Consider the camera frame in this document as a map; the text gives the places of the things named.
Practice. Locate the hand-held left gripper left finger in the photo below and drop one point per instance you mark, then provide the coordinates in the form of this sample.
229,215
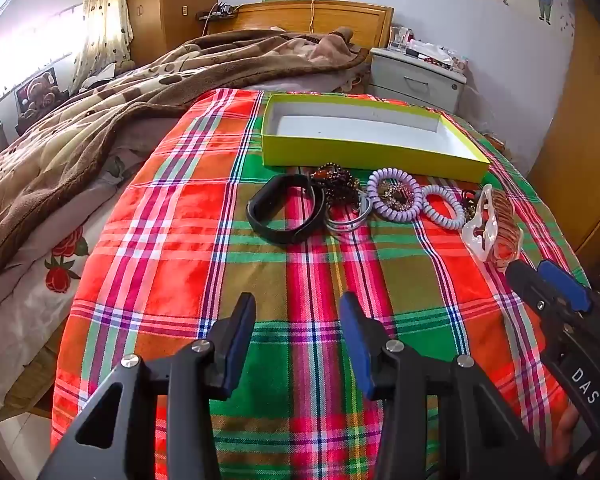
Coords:
237,340

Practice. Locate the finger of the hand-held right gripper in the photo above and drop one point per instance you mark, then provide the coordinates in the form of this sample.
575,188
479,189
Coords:
522,280
562,282

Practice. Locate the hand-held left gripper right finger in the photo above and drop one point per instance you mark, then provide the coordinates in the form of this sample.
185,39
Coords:
352,340

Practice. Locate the orange striped hair claw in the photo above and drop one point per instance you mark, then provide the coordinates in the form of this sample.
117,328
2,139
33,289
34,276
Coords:
507,230

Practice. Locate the white and brown hair claw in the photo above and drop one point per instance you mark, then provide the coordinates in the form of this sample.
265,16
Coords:
480,230

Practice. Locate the gold and black hair clip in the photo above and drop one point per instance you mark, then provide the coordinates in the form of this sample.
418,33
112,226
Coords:
469,202

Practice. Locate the black wristband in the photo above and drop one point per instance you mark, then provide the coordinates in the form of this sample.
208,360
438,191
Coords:
280,236

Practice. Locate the brown beaded scrunchie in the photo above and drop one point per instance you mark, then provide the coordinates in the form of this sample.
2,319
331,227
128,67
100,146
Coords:
340,190

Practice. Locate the yellow-green cardboard box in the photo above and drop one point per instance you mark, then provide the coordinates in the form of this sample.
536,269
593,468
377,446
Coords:
370,157

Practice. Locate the person's right hand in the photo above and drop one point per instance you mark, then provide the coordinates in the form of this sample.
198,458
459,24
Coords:
565,435

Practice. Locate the plaid cloth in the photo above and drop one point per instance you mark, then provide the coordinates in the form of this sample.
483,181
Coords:
180,260

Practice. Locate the wooden door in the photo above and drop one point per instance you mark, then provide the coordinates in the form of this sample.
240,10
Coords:
580,160

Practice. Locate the floral bedsheet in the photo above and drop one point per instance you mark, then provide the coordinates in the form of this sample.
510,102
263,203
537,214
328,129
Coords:
45,285

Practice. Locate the grey nightstand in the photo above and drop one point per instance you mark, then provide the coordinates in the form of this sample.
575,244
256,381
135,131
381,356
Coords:
415,82

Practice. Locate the brown patterned blanket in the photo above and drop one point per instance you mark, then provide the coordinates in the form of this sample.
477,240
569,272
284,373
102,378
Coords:
105,125

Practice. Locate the clear glass container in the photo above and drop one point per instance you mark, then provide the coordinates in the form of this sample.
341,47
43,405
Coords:
401,37

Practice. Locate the teddy bear picture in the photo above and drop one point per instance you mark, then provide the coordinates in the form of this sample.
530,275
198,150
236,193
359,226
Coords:
35,95

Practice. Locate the wooden headboard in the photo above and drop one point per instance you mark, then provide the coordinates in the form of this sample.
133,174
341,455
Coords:
330,20

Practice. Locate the wooden wardrobe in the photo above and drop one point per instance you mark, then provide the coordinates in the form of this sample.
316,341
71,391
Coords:
180,5

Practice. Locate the patterned curtain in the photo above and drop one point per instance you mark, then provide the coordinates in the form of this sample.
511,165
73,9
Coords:
105,20

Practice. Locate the window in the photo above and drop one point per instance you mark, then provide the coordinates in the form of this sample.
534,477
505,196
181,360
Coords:
30,60

